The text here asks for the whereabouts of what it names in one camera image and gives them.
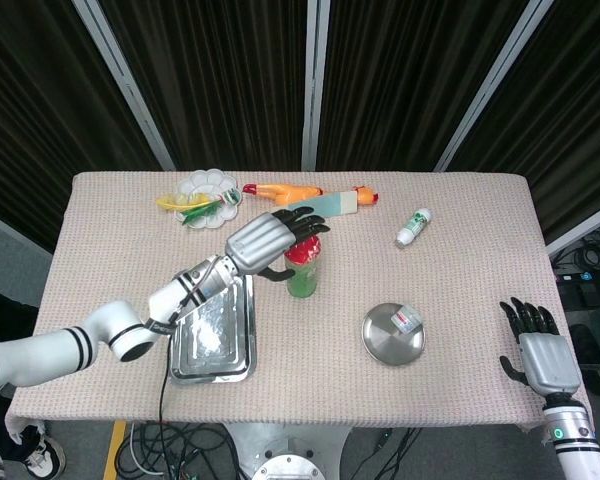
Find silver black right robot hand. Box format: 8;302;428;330
498;297;582;399

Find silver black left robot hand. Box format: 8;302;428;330
224;205;333;281

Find red-lidded green can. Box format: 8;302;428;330
283;237;324;300

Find small white jar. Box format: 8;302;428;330
390;304;424;332

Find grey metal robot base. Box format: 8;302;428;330
224;422;354;480

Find orange rubber chicken toy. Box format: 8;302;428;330
242;182;380;207

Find white flower-shaped palette dish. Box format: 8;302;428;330
172;168;241;231

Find yellow green feather shuttlecock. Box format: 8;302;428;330
154;188;244;227

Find pink woven tablecloth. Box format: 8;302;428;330
4;171;594;445

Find rectangular steel tray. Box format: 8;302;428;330
168;273;258;385

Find white green plastic bottle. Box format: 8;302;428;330
394;207;434;250

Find round steel plate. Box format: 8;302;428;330
362;302;427;367

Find yellow floor tape strip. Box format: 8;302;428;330
102;420;128;480

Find black white sneaker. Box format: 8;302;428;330
22;424;66;477

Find black cable bundle with plugs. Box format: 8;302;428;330
552;224;600;281

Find grey partition base rail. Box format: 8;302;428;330
547;197;600;256
0;205;54;261

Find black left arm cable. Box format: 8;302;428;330
157;259;221;426

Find grey aluminium partition post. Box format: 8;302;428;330
301;0;331;171
72;0;176;171
433;0;556;173

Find tangled black floor cables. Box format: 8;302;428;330
349;427;421;480
114;422;246;480

